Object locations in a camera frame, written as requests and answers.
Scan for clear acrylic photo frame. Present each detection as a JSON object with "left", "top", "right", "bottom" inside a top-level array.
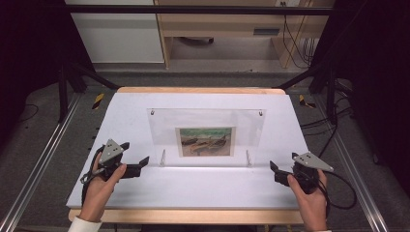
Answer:
[{"left": 147, "top": 107, "right": 267, "bottom": 169}]

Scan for looped black floor cable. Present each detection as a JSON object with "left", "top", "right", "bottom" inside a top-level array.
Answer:
[{"left": 317, "top": 124, "right": 358, "bottom": 211}]

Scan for thin black floor cable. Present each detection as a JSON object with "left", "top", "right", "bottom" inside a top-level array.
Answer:
[{"left": 18, "top": 102, "right": 40, "bottom": 124}]

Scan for right hand-held gripper black cable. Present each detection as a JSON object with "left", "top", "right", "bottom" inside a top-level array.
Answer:
[{"left": 317, "top": 177, "right": 332, "bottom": 218}]

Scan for light wooden desk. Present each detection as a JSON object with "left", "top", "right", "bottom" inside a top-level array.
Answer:
[{"left": 154, "top": 0, "right": 337, "bottom": 71}]

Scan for grey desk label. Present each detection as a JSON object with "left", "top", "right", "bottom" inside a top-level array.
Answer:
[{"left": 252, "top": 27, "right": 281, "bottom": 37}]

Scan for black floor cable bundle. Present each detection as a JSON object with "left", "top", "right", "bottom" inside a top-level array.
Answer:
[{"left": 300, "top": 96, "right": 355, "bottom": 137}]

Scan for white cabinet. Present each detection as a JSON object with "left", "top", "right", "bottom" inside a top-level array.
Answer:
[{"left": 63, "top": 0, "right": 165, "bottom": 65}]

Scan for boat painting photo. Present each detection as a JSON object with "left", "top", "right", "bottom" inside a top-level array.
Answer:
[{"left": 174, "top": 126, "right": 237, "bottom": 159}]

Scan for hanging black desk cables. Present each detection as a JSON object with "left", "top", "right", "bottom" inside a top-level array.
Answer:
[{"left": 280, "top": 1, "right": 316, "bottom": 70}]

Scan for black metal stand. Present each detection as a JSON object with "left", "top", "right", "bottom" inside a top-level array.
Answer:
[
  {"left": 57, "top": 60, "right": 121, "bottom": 124},
  {"left": 276, "top": 60, "right": 340, "bottom": 126}
]

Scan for white table sheet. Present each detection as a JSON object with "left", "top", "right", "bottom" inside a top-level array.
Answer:
[{"left": 66, "top": 92, "right": 308, "bottom": 211}]

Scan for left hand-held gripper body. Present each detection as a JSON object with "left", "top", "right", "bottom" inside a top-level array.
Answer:
[{"left": 96, "top": 138, "right": 129, "bottom": 181}]

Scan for aluminium floor rail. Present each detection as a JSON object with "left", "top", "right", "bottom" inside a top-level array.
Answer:
[
  {"left": 312, "top": 94, "right": 392, "bottom": 232},
  {"left": 0, "top": 93, "right": 82, "bottom": 232}
]

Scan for black horizontal frame bar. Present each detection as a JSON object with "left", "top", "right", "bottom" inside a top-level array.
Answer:
[{"left": 64, "top": 4, "right": 337, "bottom": 16}]

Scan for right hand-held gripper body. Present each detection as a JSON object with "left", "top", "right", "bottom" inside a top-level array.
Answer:
[{"left": 289, "top": 152, "right": 335, "bottom": 194}]

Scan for wooden table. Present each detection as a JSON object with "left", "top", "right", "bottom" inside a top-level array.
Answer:
[{"left": 68, "top": 86, "right": 306, "bottom": 225}]

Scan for person's right hand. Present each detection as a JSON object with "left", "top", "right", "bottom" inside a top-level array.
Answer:
[{"left": 287, "top": 169, "right": 328, "bottom": 232}]

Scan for hand-held gripper black cable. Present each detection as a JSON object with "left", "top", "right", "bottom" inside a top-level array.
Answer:
[
  {"left": 317, "top": 177, "right": 332, "bottom": 218},
  {"left": 79, "top": 144, "right": 108, "bottom": 207}
]

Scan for black curtain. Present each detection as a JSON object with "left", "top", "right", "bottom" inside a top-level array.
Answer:
[{"left": 310, "top": 0, "right": 410, "bottom": 196}]

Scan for dark object under desk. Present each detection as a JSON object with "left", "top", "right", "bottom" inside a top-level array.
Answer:
[{"left": 178, "top": 36, "right": 215, "bottom": 45}]

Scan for person's left hand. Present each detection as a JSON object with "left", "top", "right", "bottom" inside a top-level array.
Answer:
[{"left": 78, "top": 153, "right": 128, "bottom": 222}]

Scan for left hand-held gripper black cable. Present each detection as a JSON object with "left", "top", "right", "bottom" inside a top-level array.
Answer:
[{"left": 79, "top": 144, "right": 108, "bottom": 207}]

